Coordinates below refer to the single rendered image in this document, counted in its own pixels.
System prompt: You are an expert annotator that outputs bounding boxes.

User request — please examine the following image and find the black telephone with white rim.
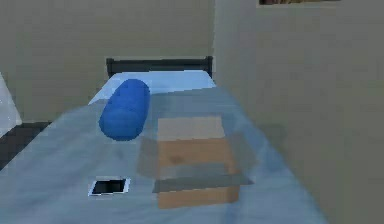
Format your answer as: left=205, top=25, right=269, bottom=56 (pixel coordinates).
left=87, top=177, right=132, bottom=198

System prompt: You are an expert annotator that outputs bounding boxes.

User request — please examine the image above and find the open brown cardboard box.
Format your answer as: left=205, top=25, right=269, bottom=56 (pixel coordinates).
left=137, top=115, right=258, bottom=210

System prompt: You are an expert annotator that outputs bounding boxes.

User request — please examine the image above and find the blue bolster pillow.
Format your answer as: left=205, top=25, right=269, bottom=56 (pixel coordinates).
left=98, top=78, right=152, bottom=142

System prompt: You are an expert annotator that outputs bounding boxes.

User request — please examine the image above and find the blue bed with black headboard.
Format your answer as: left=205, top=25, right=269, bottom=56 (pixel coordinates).
left=0, top=55, right=329, bottom=224

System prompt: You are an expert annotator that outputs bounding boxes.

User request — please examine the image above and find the framed picture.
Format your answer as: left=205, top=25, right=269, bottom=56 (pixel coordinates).
left=258, top=0, right=342, bottom=6

